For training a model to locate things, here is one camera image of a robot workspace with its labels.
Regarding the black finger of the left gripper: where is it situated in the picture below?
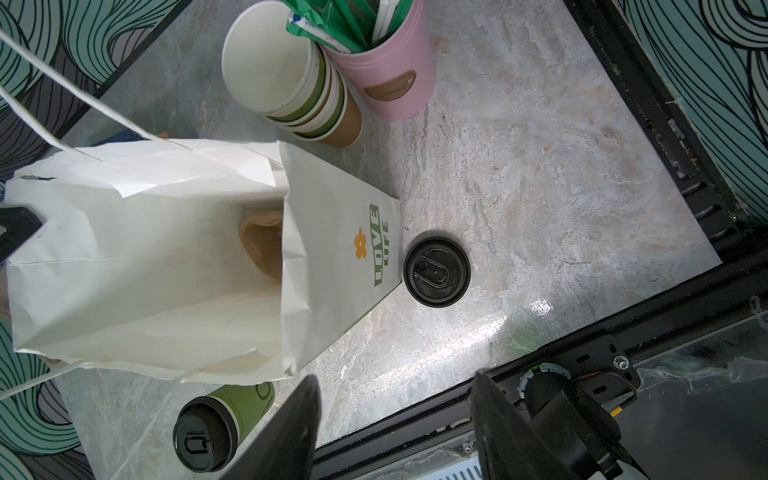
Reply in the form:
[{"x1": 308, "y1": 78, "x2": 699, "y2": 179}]
[{"x1": 1, "y1": 207, "x2": 43, "y2": 264}]

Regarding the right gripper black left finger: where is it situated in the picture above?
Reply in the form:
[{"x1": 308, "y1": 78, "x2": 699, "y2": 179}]
[{"x1": 222, "y1": 375, "x2": 322, "y2": 479}]

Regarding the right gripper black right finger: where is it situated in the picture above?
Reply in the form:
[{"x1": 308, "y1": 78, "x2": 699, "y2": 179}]
[{"x1": 470, "y1": 373, "x2": 561, "y2": 479}]

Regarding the white paper takeout bag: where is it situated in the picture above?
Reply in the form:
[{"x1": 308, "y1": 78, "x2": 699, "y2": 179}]
[{"x1": 0, "y1": 29, "x2": 403, "y2": 400}]

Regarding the brown pulp carrier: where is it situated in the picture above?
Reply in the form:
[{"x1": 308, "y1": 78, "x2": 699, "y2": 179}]
[{"x1": 239, "y1": 210, "x2": 283, "y2": 281}]

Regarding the stack of black lids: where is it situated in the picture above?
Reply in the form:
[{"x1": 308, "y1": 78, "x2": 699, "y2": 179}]
[{"x1": 403, "y1": 235, "x2": 471, "y2": 308}]

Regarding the stack of paper cups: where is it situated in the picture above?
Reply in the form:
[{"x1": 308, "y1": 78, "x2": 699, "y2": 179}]
[{"x1": 221, "y1": 1, "x2": 363, "y2": 148}]

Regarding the pink straw holder cup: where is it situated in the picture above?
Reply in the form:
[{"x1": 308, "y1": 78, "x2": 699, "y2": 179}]
[{"x1": 325, "y1": 0, "x2": 437, "y2": 121}]

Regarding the green wrapped straw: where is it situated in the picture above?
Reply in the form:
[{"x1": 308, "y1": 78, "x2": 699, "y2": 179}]
[{"x1": 283, "y1": 0, "x2": 415, "y2": 54}]

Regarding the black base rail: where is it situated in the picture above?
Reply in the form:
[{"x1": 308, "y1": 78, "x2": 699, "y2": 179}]
[{"x1": 312, "y1": 1, "x2": 767, "y2": 479}]

